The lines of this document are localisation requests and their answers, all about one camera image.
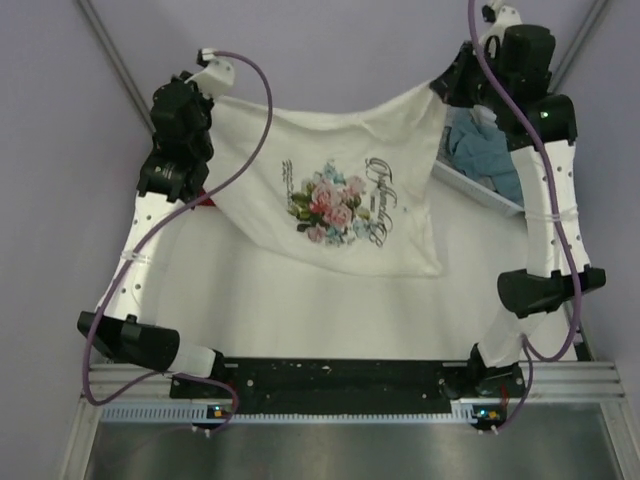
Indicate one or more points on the aluminium frame post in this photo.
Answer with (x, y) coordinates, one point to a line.
(592, 19)
(109, 49)

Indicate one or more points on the white floral print t-shirt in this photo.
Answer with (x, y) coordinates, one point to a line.
(345, 192)

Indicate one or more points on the right aluminium frame post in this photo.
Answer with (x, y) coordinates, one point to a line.
(592, 19)

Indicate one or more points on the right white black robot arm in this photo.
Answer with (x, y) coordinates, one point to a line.
(558, 269)

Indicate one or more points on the folded red t-shirt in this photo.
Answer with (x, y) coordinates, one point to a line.
(207, 203)

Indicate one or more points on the light blue t-shirt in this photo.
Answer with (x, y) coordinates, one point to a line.
(478, 149)

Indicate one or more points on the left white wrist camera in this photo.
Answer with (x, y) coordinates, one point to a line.
(217, 75)

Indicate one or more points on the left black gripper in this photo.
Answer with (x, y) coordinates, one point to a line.
(206, 102)

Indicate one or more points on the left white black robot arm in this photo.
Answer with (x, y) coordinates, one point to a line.
(172, 176)

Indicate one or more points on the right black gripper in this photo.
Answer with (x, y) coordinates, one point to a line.
(448, 85)

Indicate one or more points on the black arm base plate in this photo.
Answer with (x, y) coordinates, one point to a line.
(339, 386)

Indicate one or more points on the white plastic laundry basket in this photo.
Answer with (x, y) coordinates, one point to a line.
(475, 191)

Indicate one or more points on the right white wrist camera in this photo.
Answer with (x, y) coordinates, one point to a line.
(499, 16)

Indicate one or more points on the left aluminium frame post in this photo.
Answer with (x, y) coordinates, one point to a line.
(109, 49)

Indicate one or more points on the slotted grey cable duct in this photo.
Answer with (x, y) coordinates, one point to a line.
(202, 414)

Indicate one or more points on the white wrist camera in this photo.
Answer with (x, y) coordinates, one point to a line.
(499, 16)
(217, 75)

